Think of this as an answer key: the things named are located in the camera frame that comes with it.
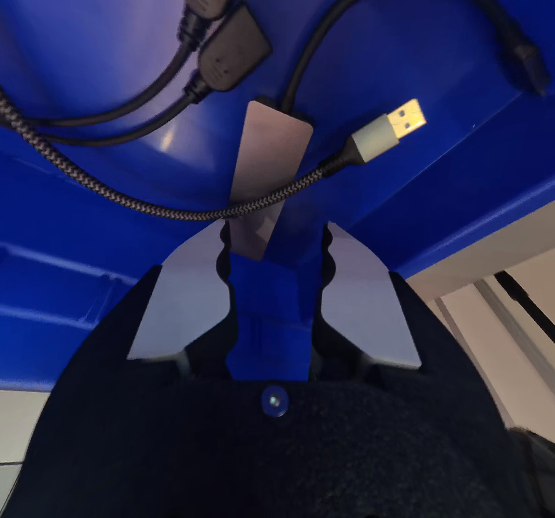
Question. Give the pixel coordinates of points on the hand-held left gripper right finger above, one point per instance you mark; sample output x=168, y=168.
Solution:
x=364, y=310

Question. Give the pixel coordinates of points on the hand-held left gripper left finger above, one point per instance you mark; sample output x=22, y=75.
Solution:
x=186, y=305

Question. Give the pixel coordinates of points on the blue plastic bin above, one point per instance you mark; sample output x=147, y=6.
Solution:
x=86, y=28

